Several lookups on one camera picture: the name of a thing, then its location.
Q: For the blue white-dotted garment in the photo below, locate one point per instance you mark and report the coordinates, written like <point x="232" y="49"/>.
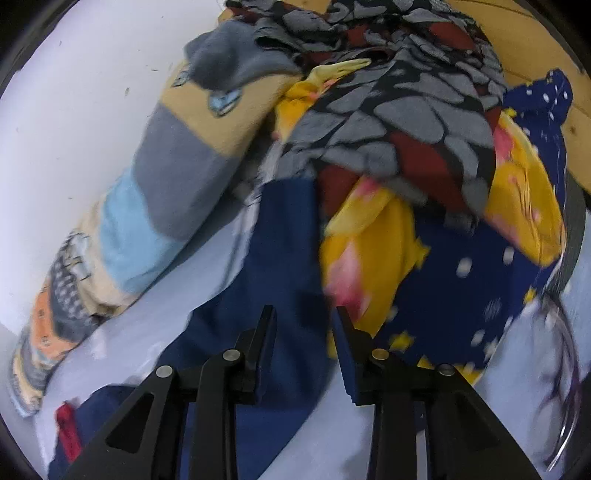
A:
<point x="473" y="285"/>

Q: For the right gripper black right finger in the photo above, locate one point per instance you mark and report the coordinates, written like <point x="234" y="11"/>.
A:
<point x="428" y="423"/>

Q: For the yellow pink floral garment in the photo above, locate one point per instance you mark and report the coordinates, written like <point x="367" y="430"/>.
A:
<point x="370" y="245"/>

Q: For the wooden headboard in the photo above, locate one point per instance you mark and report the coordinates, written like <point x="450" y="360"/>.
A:
<point x="527" y="52"/>

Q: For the light blue cloud bedsheet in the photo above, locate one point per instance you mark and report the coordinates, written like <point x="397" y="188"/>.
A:
<point x="334" y="442"/>

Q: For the patchwork long bolster pillow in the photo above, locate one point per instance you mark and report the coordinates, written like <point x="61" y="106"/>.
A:
<point x="206" y="117"/>

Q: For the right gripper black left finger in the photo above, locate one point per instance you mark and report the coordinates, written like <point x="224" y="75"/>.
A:
<point x="183" y="420"/>

